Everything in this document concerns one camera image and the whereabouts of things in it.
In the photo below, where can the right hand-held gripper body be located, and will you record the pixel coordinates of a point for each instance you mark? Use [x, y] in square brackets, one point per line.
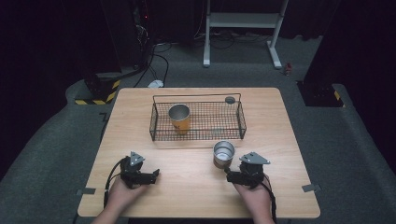
[250, 172]

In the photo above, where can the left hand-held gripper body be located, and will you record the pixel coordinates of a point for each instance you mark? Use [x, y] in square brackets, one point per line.
[134, 172]

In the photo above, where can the short brown metal can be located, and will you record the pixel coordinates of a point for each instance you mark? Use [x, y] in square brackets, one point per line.
[223, 154]

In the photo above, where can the tall orange metal can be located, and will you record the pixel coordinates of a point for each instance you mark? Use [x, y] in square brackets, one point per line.
[180, 119]

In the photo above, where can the person's left hand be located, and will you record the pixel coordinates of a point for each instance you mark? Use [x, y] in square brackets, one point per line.
[124, 194]

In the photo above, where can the person's right hand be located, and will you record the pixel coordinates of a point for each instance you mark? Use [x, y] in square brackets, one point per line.
[253, 199]

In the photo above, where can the grey tape strip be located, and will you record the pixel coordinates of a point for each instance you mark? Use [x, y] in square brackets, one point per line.
[87, 191]
[311, 188]

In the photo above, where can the grey round sticker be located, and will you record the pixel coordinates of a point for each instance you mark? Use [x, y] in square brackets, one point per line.
[230, 100]

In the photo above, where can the yellow black striped base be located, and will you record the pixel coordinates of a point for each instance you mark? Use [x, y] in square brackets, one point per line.
[322, 96]
[99, 93]

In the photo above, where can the white power strip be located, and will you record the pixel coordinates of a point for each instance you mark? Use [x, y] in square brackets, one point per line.
[155, 83]

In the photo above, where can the small red floor object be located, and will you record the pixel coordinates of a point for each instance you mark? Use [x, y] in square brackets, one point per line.
[288, 69]

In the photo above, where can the dark equipment rack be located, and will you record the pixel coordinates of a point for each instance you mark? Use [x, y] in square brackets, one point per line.
[130, 31]

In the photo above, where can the white metal stand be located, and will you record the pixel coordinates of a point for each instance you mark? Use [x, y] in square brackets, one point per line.
[243, 20]

